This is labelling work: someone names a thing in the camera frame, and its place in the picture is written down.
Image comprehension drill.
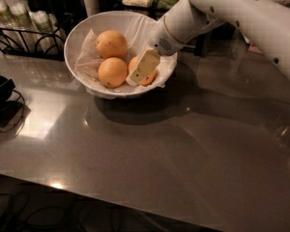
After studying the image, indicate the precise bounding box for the black wire trivet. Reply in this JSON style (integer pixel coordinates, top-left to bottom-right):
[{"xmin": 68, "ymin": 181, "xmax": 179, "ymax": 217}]
[{"xmin": 0, "ymin": 90, "xmax": 25, "ymax": 133}]

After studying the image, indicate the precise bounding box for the green tea packet stack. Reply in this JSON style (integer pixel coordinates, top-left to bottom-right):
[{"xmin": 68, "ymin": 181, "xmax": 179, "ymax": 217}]
[{"xmin": 151, "ymin": 0, "xmax": 179, "ymax": 10}]

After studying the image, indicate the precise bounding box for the black wire cup rack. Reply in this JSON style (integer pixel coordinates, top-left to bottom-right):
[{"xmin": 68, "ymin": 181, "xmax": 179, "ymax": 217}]
[{"xmin": 0, "ymin": 14, "xmax": 73, "ymax": 61}]

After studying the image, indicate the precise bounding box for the orange at bowl back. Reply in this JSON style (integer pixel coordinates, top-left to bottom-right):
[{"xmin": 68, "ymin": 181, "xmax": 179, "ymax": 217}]
[{"xmin": 96, "ymin": 30, "xmax": 128, "ymax": 59}]

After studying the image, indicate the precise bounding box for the orange at bowl front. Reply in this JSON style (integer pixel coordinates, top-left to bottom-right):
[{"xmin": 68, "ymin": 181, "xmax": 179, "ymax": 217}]
[{"xmin": 98, "ymin": 57, "xmax": 128, "ymax": 88}]

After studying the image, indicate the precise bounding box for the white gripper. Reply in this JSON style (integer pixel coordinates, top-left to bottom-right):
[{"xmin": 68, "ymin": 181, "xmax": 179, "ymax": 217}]
[{"xmin": 126, "ymin": 15, "xmax": 184, "ymax": 86}]

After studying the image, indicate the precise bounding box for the black tea bag shelf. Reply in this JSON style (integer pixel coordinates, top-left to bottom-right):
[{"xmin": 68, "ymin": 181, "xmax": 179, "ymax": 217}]
[{"xmin": 117, "ymin": 0, "xmax": 217, "ymax": 57}]

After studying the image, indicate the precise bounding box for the white paper cup stack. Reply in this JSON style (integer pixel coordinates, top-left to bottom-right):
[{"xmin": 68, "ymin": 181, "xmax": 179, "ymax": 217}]
[{"xmin": 83, "ymin": 0, "xmax": 100, "ymax": 16}]

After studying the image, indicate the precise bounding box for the stacked cups sleeve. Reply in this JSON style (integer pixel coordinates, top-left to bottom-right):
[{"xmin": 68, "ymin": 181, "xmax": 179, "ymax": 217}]
[
  {"xmin": 10, "ymin": 3, "xmax": 33, "ymax": 30},
  {"xmin": 29, "ymin": 11, "xmax": 53, "ymax": 34},
  {"xmin": 0, "ymin": 0, "xmax": 15, "ymax": 29}
]

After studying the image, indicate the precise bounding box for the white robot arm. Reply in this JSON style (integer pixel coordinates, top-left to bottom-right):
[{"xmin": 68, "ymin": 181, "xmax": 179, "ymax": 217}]
[{"xmin": 127, "ymin": 0, "xmax": 290, "ymax": 85}]

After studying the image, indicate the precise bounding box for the white paper bowl liner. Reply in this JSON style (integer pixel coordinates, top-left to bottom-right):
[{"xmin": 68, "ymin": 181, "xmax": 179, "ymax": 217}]
[{"xmin": 74, "ymin": 14, "xmax": 178, "ymax": 96}]

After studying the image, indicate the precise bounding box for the orange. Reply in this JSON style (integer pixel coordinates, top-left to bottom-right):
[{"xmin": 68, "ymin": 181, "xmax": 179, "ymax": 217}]
[
  {"xmin": 96, "ymin": 30, "xmax": 128, "ymax": 59},
  {"xmin": 98, "ymin": 57, "xmax": 128, "ymax": 88},
  {"xmin": 128, "ymin": 56, "xmax": 157, "ymax": 86}
]

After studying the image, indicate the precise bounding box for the leftmost stacked cups sleeve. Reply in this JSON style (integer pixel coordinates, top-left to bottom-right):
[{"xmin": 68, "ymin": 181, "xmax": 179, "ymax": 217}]
[{"xmin": 0, "ymin": 0, "xmax": 15, "ymax": 29}]

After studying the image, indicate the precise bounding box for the white bowl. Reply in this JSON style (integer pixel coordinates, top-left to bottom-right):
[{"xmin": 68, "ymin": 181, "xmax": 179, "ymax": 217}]
[{"xmin": 63, "ymin": 11, "xmax": 179, "ymax": 101}]

